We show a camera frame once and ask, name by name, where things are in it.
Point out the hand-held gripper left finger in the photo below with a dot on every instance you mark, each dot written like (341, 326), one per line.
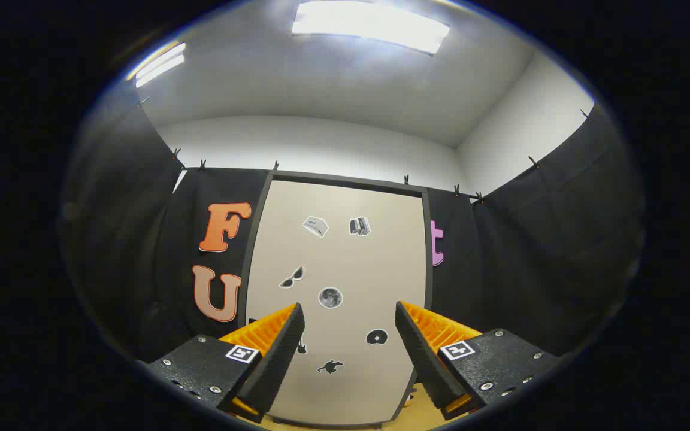
(279, 365)

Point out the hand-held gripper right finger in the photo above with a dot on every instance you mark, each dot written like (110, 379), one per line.
(423, 359)

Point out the beige shoe cabinet door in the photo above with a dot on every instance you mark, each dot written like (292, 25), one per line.
(345, 251)

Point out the dark grey shoe cabinet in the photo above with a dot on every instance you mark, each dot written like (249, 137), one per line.
(351, 179)

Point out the black backdrop cloth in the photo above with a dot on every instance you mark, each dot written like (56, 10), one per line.
(530, 269)

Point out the row of black cloth clips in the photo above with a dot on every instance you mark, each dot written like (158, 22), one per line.
(457, 190)

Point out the small ceiling light panel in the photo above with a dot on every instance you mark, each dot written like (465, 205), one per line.
(162, 64)

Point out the large ceiling light panel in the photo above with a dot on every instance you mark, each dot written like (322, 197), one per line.
(369, 27)

